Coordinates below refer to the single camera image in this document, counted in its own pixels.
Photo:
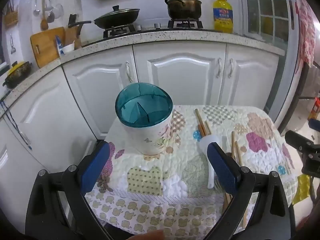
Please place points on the person's left hand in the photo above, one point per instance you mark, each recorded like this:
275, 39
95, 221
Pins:
150, 236

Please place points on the white framed glass door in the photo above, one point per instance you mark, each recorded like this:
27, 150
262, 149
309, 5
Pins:
267, 7

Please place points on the yellow cooking oil bottle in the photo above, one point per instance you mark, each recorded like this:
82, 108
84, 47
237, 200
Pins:
223, 17

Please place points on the yellow cloth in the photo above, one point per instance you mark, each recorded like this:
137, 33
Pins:
301, 190

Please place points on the blue and white packet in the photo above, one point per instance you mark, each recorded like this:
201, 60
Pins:
60, 46

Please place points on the hanging wooden spoon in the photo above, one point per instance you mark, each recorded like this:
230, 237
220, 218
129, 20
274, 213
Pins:
44, 25

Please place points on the black wok with lid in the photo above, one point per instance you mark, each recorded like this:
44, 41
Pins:
117, 17

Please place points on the bamboo wall basket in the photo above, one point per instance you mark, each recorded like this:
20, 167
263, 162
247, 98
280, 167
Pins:
11, 17

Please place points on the dark brown chopstick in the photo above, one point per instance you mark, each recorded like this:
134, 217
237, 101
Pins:
208, 127
200, 130

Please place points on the wooden cutting board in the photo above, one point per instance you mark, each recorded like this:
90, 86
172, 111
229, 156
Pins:
46, 47

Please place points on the quilted patchwork tablecloth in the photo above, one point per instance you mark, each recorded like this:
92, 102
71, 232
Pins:
175, 170

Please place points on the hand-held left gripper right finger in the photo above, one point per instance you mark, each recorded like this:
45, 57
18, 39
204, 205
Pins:
222, 168

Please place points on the small white bowl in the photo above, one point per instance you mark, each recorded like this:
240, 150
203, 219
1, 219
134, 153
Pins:
68, 48

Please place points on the black casserole with yellow lid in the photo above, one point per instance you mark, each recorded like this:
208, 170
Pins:
17, 73

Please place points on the red patterned cloth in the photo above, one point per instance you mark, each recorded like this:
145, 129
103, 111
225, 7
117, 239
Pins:
306, 30

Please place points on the white plastic spoon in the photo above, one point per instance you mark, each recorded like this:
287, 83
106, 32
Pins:
205, 143

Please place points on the hanging metal skimmer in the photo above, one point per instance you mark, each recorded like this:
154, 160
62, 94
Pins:
50, 17

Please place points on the hanging mesh strainer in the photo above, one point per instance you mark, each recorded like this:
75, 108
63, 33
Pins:
58, 10

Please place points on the dark stock pot with lid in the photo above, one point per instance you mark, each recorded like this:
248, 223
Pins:
183, 7

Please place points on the wooden chopstick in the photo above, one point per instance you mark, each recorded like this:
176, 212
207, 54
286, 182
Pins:
227, 202
199, 120
232, 142
238, 153
245, 220

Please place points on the hanging metal ladle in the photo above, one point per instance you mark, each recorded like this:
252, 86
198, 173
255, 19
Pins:
36, 11

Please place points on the black gas stove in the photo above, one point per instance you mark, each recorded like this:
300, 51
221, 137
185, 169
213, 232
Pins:
150, 28

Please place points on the floral utensil holder teal insert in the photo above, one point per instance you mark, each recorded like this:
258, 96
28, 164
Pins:
147, 135

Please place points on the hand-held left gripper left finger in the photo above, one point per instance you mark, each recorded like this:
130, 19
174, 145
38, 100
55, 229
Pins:
96, 166

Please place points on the wooden knife block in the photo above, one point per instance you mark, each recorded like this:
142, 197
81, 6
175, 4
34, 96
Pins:
73, 33

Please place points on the speckled kitchen countertop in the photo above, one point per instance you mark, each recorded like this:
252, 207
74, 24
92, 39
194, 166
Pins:
175, 36

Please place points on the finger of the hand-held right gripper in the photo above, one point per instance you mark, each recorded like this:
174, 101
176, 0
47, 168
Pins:
298, 141

